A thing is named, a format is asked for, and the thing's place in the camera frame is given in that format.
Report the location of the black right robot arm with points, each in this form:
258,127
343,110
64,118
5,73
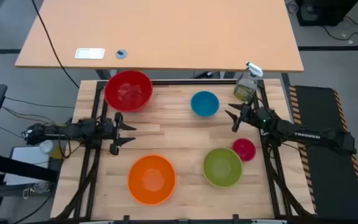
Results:
306,134

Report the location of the large orange bowl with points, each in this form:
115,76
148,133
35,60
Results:
151,180

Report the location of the black computer case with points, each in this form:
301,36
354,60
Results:
325,12

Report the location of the clear bottle with yellow liquid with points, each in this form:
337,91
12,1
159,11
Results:
51,149

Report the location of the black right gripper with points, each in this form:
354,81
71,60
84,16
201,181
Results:
248,116

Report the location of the blue bowl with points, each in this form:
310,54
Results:
204,103

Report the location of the white paper sheet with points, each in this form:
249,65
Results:
26,155

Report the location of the spray bottle with white trigger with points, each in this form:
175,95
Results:
245,87

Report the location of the large black hazard striped mat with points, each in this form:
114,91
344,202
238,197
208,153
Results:
328,174

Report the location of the light wooden desk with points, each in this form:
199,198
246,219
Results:
172,31

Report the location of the small red bowl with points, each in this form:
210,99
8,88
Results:
244,149

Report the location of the grey round disc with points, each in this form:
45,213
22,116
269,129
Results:
121,54

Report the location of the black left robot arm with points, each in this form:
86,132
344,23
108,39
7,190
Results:
73,130

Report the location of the large red bowl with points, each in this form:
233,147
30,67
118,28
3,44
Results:
128,91

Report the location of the green bowl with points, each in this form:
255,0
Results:
222,167

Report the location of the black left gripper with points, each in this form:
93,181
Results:
117,133

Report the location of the black aluminium table frame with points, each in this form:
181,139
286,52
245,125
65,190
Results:
182,82

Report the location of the white rectangular card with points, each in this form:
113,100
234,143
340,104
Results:
89,53

